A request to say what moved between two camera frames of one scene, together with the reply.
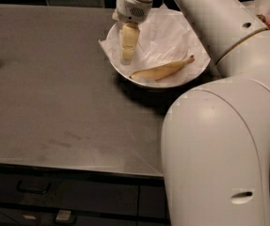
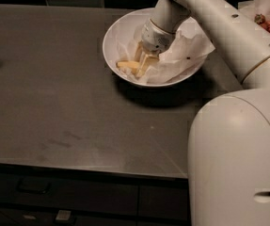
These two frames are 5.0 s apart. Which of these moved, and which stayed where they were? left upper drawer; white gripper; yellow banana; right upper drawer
Moved: white gripper; yellow banana
Stayed: left upper drawer; right upper drawer
